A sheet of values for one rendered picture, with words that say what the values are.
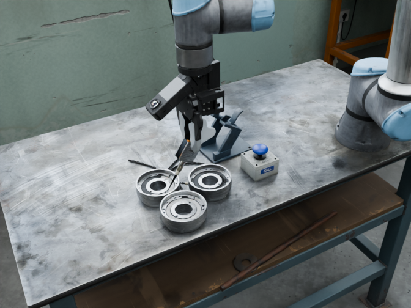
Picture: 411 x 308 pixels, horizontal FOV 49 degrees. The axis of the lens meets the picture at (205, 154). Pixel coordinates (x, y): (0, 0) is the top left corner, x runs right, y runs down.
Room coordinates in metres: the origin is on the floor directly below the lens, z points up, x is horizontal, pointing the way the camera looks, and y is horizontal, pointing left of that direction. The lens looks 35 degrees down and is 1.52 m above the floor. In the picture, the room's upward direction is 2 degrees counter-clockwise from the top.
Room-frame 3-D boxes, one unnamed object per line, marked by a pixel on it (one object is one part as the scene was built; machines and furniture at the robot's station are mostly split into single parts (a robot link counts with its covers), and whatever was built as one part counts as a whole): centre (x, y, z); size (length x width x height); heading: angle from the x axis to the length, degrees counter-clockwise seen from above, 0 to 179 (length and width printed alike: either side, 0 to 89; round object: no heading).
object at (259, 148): (0.93, -0.14, 0.85); 0.04 x 0.04 x 0.05
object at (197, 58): (0.87, 0.02, 1.15); 0.08 x 0.08 x 0.05
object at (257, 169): (0.94, -0.14, 0.82); 0.08 x 0.07 x 0.05; 117
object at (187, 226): (0.76, 0.05, 0.82); 0.10 x 0.10 x 0.04
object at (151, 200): (0.85, 0.12, 0.82); 0.10 x 0.10 x 0.04
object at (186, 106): (0.87, 0.01, 1.07); 0.09 x 0.08 x 0.12; 120
